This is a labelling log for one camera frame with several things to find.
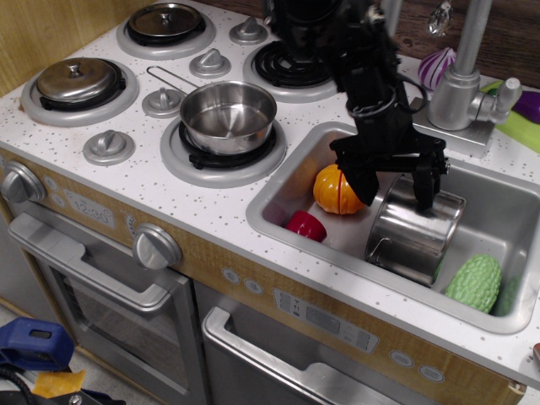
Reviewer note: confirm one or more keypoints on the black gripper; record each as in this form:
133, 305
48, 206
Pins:
387, 142

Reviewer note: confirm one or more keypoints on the steel pot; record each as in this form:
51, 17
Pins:
411, 242

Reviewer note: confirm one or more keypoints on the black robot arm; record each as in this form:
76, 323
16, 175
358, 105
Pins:
350, 38

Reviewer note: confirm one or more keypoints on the silver sink basin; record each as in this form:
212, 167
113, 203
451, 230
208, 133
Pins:
501, 219

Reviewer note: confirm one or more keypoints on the orange toy pumpkin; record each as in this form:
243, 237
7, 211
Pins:
333, 194

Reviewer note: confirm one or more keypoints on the silver toy faucet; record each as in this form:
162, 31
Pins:
459, 112

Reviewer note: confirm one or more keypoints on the red toy cup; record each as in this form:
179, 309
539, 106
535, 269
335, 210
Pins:
305, 224

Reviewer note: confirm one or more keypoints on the purple white toy onion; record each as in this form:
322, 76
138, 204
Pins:
432, 68

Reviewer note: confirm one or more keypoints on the green bumpy toy gourd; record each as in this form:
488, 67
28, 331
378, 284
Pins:
477, 283

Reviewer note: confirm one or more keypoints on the light green toy vegetable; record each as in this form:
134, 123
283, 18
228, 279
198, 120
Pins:
520, 129

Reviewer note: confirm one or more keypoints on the purple toy eggplant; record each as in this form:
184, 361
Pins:
528, 106

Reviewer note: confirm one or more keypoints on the grey stovetop knob back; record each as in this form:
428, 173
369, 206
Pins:
249, 32

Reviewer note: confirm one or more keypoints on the grey stovetop knob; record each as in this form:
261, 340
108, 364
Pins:
109, 148
163, 103
211, 64
249, 32

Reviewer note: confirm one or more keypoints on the front right stove burner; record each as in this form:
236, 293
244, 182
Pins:
175, 157

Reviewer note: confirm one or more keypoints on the stove burner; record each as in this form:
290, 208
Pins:
175, 157
168, 48
30, 101

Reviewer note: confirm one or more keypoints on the grey stovetop knob upper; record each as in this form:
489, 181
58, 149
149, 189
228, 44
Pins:
211, 64

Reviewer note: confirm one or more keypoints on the grey stovetop knob middle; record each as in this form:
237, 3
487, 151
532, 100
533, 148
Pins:
163, 103

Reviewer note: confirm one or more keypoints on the silver oven knob right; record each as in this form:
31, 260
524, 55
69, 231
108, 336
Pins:
154, 249

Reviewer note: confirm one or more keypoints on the silver oven knob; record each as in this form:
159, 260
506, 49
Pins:
21, 185
154, 249

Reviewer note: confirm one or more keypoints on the back left stove burner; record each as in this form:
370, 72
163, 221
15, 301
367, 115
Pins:
168, 48

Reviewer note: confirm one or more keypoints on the steel lid back burner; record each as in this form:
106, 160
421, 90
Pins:
164, 20

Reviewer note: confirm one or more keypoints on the steel lid burner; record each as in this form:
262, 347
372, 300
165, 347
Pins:
77, 79
164, 20

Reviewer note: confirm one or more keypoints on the grey stovetop knob front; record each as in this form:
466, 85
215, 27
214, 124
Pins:
109, 148

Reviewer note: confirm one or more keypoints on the steel lid left burner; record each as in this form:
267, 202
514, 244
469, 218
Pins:
77, 79

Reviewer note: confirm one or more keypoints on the front left stove burner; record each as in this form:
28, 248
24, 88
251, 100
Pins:
30, 101

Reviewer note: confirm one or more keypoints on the silver oven knob left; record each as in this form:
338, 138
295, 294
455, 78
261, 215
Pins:
21, 185

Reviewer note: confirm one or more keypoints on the yellow cloth on floor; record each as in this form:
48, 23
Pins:
57, 383

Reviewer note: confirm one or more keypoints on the blue clamp tool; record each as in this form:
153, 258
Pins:
31, 344

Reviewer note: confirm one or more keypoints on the steel saucepan with wire handle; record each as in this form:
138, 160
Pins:
225, 118

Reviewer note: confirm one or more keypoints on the dishwasher door with handle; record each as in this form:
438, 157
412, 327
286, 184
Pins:
253, 359

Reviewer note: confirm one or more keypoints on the oven door with handle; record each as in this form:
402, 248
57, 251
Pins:
140, 323

